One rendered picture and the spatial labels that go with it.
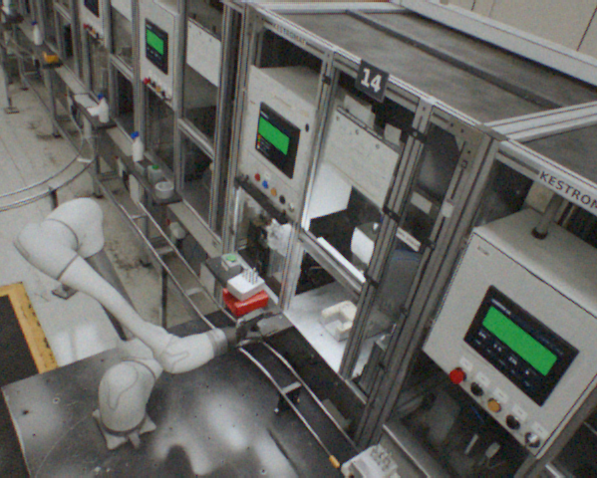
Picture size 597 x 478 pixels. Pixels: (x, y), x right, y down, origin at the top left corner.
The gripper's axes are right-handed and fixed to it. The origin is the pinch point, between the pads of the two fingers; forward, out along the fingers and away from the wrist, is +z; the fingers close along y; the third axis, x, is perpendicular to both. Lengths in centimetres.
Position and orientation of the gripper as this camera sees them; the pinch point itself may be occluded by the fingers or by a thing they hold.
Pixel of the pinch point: (271, 321)
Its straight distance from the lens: 194.4
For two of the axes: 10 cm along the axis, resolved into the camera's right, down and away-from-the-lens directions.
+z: 8.0, -2.4, 5.5
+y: 1.5, -8.0, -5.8
